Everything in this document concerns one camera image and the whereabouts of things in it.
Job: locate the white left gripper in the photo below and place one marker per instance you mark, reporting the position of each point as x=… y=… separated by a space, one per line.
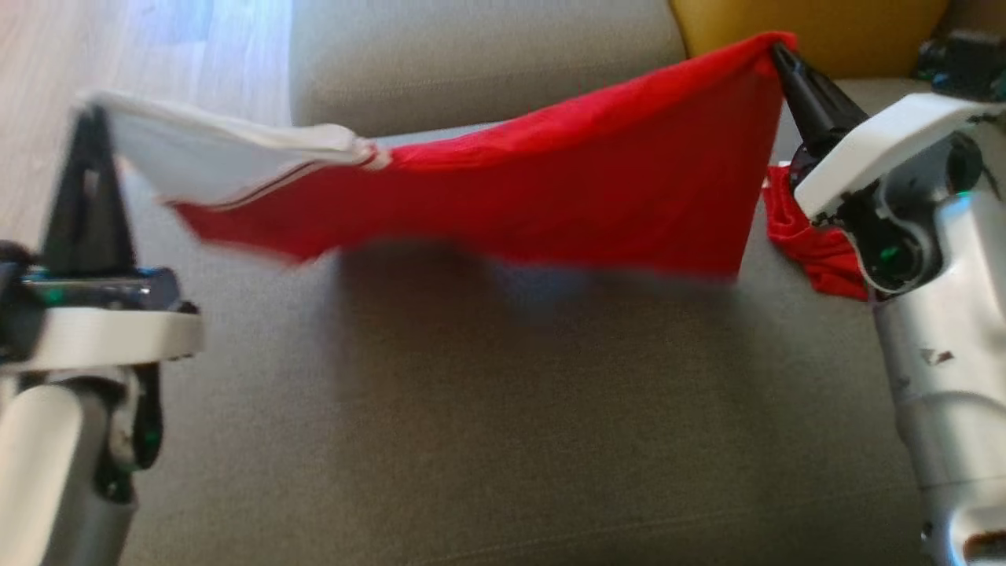
x=102 y=334

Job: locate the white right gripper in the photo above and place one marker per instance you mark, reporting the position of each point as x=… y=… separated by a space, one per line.
x=888 y=149

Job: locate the red shorts white side panel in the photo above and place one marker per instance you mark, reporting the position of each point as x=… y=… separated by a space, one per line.
x=817 y=251

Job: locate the red shirt white stripes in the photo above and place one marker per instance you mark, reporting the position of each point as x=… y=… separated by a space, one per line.
x=589 y=181

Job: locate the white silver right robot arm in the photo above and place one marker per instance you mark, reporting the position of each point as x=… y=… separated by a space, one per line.
x=951 y=393

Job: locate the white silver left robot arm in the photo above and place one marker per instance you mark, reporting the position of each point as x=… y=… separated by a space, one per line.
x=47 y=472

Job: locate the large yellow sofa backrest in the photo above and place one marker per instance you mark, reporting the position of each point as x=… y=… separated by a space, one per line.
x=825 y=31

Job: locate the beige sofa seat cushion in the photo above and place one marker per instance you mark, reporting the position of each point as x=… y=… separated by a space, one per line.
x=471 y=63

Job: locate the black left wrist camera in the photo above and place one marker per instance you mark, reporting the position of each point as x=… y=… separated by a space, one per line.
x=14 y=314

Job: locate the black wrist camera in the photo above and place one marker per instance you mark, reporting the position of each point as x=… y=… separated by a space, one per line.
x=14 y=314
x=971 y=63

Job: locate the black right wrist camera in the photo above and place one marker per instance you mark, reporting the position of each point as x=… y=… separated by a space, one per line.
x=971 y=63

